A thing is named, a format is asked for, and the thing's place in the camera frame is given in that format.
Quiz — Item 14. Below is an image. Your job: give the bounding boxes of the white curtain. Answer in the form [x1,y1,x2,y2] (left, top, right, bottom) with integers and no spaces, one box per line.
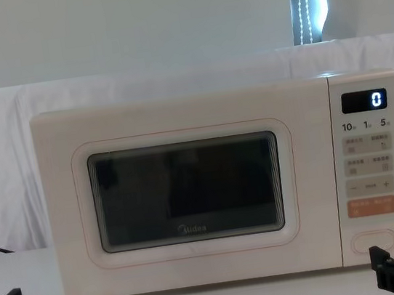
[0,0,394,91]

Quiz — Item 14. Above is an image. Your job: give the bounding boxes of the oven control panel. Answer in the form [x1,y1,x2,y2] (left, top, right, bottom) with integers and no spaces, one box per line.
[318,66,394,267]

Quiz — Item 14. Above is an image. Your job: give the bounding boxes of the cream microwave oven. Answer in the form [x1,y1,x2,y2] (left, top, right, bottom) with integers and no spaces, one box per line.
[27,62,394,295]

